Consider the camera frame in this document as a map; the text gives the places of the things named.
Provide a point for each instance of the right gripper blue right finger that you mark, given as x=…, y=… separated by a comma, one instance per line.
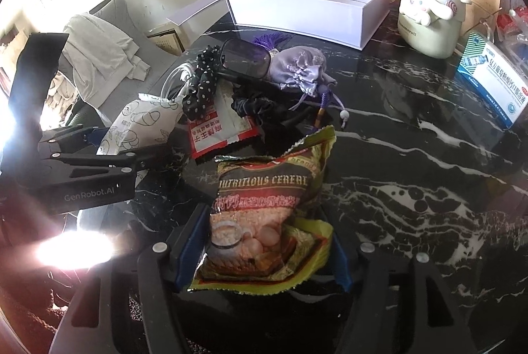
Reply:
x=339, y=264

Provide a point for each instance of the lavender drawstring pouch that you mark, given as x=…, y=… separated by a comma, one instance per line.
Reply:
x=299, y=68

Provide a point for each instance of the purple tassel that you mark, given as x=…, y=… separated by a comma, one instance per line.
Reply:
x=271, y=41

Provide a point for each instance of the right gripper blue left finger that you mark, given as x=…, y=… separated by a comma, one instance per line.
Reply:
x=186, y=247

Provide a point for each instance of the black satin scrunchie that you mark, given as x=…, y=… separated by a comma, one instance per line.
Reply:
x=267, y=106

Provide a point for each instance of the white gift box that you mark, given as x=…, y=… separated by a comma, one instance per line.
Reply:
x=349, y=23

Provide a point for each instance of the black polka dot scrunchie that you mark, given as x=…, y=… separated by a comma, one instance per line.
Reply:
x=202, y=84

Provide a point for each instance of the nutritious cereal packet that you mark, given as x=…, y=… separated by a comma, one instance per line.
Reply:
x=265, y=234

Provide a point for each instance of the blue white medicine box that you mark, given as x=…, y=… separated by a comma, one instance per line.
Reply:
x=494, y=78

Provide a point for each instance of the white patterned snack packet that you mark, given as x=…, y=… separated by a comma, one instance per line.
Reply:
x=144, y=122

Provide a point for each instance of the white cloth on chair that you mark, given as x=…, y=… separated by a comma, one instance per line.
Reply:
x=102, y=56

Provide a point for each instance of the grey patterned chair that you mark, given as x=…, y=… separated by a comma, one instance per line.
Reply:
x=160, y=62

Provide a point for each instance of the red white sachet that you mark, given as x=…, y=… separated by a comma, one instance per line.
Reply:
x=221, y=125

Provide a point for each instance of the kraft paper bag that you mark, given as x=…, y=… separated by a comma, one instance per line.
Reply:
x=480, y=16

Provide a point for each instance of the clear plastic bag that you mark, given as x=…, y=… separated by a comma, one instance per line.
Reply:
x=512, y=33

